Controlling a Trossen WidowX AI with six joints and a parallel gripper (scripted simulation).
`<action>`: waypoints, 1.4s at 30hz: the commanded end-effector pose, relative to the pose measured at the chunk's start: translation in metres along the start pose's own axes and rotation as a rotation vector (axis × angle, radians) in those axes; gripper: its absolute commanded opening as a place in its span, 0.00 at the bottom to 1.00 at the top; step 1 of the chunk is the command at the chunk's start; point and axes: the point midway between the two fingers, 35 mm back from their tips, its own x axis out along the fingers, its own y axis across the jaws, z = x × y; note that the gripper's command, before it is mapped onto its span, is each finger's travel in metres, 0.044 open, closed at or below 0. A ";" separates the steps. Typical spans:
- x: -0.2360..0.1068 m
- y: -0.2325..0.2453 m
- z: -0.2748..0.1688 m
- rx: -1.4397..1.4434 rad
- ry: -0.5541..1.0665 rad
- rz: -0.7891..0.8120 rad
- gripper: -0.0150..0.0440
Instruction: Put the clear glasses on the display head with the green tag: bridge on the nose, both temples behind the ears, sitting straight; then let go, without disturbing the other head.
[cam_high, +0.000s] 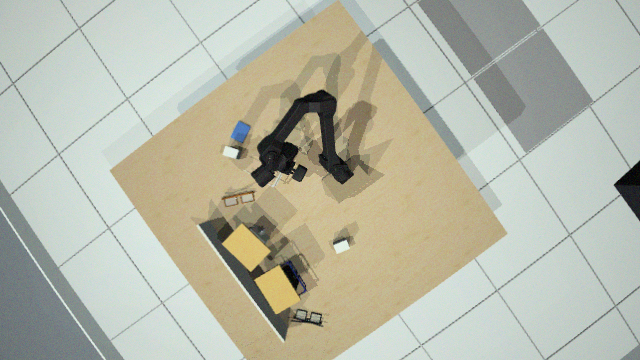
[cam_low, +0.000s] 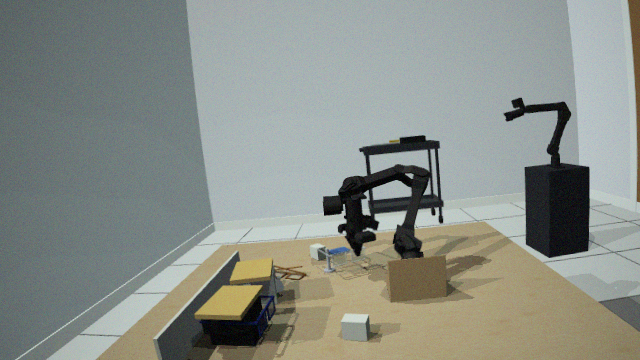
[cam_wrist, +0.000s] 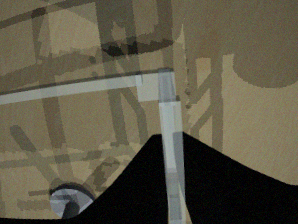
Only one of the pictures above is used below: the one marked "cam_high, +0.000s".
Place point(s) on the blue flat square tile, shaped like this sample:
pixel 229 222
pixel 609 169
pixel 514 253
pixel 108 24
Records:
pixel 240 131

